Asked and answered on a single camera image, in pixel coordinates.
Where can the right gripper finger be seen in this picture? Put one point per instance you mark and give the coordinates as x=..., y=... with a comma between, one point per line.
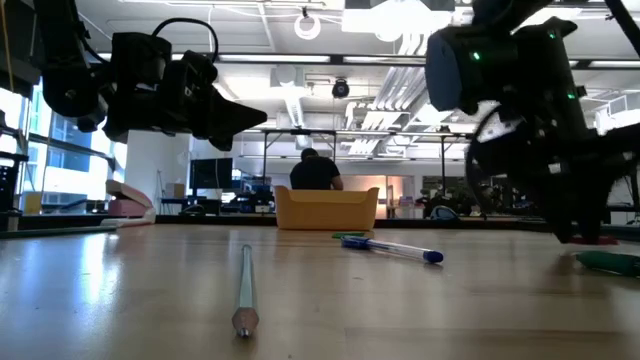
x=596, y=215
x=562, y=217

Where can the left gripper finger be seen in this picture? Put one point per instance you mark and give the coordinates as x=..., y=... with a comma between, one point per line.
x=221, y=141
x=232, y=115

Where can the teal pencil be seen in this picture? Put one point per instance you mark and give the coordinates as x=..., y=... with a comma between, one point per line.
x=245, y=290

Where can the green eraser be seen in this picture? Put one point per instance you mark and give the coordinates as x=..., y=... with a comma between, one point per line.
x=349, y=234

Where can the clear pen with blue cap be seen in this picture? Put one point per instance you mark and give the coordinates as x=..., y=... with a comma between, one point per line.
x=390, y=248

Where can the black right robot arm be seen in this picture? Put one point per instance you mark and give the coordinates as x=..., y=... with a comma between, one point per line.
x=525, y=60

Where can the black computer monitor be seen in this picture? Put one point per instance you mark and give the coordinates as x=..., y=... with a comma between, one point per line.
x=211, y=173

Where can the green pen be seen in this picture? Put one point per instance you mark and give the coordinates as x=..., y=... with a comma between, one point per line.
x=610, y=263

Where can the person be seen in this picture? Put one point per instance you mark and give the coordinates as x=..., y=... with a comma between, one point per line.
x=315, y=172

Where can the round black ceiling fixture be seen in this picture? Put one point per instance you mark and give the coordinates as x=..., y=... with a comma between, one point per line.
x=340, y=89

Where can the pink stapler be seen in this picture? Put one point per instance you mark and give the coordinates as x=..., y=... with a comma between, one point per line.
x=129, y=206

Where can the yellow plastic bin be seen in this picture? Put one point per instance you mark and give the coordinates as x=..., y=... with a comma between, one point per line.
x=325, y=210

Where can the yellow box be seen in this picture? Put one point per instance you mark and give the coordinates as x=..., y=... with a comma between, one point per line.
x=32, y=203

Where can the black metal stand frame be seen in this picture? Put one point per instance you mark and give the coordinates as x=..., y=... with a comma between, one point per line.
x=300, y=132

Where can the black table frame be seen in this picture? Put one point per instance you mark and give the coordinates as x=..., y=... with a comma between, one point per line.
x=225, y=220

